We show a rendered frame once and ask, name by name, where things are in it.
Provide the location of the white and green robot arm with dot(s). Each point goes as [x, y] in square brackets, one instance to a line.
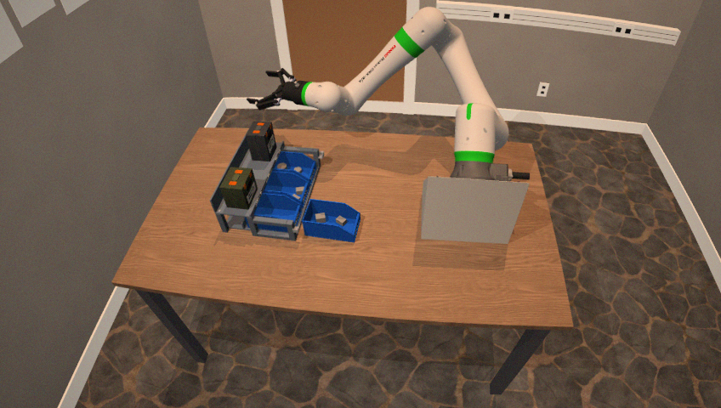
[477, 125]

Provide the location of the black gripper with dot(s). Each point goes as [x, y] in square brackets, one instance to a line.
[272, 100]

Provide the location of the grey metal shelf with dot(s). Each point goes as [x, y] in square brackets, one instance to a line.
[262, 171]

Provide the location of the blue bin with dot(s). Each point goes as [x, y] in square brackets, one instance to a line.
[287, 182]
[277, 206]
[295, 159]
[330, 229]

